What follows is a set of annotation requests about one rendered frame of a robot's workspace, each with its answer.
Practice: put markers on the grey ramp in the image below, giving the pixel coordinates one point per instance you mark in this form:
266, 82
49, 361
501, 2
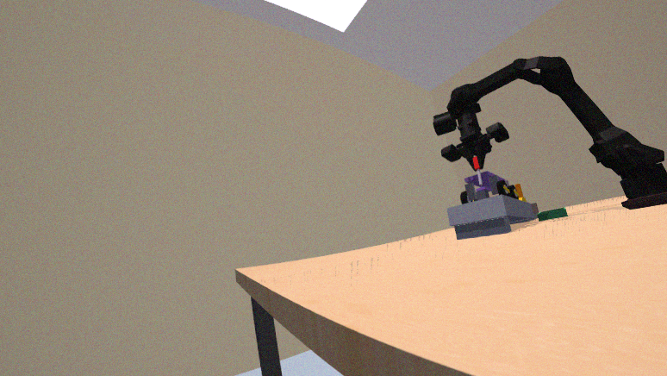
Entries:
489, 215

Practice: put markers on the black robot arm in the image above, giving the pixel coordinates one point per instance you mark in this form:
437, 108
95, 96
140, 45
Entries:
636, 163

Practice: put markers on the green tray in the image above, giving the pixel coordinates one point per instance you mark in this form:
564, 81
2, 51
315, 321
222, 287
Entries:
550, 214

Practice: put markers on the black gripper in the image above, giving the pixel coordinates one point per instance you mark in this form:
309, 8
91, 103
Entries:
471, 137

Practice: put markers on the yellow wheel chock with orange handle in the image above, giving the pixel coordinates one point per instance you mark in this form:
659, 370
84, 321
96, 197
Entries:
518, 188

